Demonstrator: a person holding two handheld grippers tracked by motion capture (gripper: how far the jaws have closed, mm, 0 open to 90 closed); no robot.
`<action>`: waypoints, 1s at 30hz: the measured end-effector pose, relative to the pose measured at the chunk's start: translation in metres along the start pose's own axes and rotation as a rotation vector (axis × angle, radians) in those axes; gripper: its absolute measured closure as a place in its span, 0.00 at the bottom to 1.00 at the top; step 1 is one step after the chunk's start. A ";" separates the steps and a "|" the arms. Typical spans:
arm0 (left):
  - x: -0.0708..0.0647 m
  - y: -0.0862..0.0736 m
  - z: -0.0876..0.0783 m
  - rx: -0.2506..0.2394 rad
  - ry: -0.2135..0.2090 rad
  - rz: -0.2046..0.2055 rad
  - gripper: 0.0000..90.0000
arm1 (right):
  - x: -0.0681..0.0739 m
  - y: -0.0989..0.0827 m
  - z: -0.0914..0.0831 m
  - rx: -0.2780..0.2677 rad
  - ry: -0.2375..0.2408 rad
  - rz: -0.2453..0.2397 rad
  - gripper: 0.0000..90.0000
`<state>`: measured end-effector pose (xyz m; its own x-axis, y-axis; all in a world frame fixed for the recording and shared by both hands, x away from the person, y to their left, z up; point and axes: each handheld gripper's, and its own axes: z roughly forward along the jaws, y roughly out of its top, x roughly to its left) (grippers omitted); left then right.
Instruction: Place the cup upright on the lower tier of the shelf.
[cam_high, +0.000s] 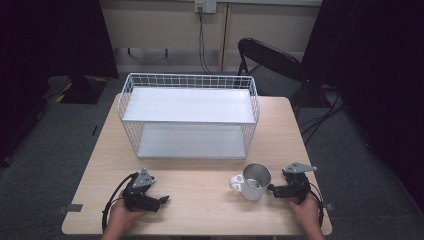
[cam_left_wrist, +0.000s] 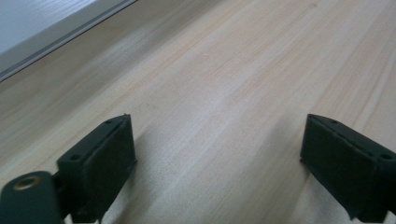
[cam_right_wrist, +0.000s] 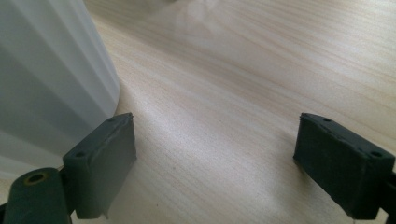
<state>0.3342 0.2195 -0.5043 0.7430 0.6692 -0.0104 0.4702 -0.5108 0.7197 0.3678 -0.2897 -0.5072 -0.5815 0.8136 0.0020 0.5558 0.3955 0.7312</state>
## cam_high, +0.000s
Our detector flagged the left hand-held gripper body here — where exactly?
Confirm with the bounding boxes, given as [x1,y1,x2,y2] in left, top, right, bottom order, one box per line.
[122,167,161,213]

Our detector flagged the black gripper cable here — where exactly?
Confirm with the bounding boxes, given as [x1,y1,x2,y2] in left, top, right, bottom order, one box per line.
[307,181,325,228]
[101,172,139,233]

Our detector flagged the white cup with metal inside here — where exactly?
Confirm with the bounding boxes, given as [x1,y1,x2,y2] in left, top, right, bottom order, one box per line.
[228,162,273,202]

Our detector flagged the person's left hand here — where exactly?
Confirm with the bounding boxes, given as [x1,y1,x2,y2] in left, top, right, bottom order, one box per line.
[105,199,148,236]

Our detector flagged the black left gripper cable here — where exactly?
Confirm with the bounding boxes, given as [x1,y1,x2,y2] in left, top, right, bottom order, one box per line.
[101,172,139,233]

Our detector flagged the black cable from wall socket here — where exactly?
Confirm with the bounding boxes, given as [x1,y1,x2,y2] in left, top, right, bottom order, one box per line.
[198,7,215,76]

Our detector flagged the black folding chair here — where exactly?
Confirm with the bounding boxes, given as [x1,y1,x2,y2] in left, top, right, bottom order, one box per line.
[236,37,309,103]

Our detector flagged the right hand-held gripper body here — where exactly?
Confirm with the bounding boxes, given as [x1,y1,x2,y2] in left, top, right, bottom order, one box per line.
[273,161,318,205]

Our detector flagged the white wire shelf rack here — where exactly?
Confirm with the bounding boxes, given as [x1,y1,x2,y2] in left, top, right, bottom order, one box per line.
[117,72,261,161]

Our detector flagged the white wall socket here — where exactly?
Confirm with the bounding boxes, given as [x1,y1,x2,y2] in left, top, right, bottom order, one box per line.
[194,0,218,15]

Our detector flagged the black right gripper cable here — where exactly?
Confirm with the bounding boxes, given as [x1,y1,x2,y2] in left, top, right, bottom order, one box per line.
[307,181,325,228]

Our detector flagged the dark stand base yellow tape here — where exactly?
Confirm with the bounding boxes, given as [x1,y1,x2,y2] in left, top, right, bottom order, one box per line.
[42,74,109,105]

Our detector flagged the person's right hand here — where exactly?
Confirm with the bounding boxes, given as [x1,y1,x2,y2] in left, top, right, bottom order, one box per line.
[287,192,324,233]

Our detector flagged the black curtain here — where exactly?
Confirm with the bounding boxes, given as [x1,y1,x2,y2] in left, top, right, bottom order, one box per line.
[301,0,424,214]

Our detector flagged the black floor cables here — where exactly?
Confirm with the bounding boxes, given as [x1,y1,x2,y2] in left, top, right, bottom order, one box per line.
[298,78,348,146]

